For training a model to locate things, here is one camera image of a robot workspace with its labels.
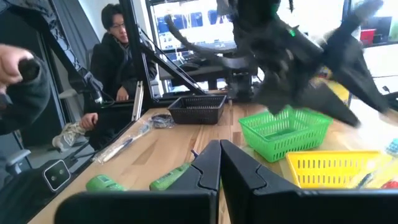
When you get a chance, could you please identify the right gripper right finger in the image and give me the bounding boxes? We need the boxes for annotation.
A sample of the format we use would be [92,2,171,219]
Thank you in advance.
[221,139,398,224]

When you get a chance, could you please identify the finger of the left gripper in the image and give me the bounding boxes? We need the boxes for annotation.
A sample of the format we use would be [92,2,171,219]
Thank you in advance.
[325,0,389,113]
[264,83,361,128]

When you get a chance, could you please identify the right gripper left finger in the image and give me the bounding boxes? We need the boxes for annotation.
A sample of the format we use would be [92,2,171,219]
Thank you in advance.
[54,139,222,224]

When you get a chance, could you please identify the green travel bottle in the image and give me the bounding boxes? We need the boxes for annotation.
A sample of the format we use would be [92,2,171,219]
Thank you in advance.
[85,174,127,192]
[149,162,192,192]

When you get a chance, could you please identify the black plastic basket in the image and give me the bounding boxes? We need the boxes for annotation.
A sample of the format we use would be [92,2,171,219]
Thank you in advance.
[167,95,227,125]

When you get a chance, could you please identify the clear toothbrush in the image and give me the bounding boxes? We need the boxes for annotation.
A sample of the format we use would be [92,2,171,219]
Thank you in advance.
[92,120,153,165]

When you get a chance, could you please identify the blue plastic basket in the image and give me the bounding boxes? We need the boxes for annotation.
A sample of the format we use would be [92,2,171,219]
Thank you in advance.
[385,138,398,158]

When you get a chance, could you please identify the red white toothbrush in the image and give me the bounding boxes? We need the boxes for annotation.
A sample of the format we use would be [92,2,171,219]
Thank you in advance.
[351,161,398,190]

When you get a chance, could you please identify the red box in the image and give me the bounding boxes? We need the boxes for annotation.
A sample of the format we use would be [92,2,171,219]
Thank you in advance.
[360,28,376,46]

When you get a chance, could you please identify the green plastic basket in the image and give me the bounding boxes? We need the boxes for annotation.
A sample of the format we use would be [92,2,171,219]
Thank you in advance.
[238,105,333,163]

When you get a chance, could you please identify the yellow plastic basket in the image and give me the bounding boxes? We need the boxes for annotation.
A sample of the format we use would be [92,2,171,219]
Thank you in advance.
[285,150,382,189]

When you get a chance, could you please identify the background dark desk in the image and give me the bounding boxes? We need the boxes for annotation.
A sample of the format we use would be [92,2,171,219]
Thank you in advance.
[158,63,249,94]

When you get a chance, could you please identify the background computer screen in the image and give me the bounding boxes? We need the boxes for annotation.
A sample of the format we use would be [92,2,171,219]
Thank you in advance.
[149,0,238,53]

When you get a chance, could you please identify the person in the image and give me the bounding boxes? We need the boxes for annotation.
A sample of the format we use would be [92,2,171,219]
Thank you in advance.
[0,43,51,135]
[52,2,158,153]

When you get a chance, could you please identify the grey office chair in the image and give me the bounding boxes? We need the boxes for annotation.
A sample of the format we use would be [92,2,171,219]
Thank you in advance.
[0,148,32,175]

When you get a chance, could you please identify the silver metal bracket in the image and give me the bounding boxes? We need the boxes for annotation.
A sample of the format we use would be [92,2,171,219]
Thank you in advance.
[131,80,145,122]

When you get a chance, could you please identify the table-level camera box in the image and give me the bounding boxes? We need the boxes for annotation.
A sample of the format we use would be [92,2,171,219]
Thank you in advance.
[42,159,72,192]

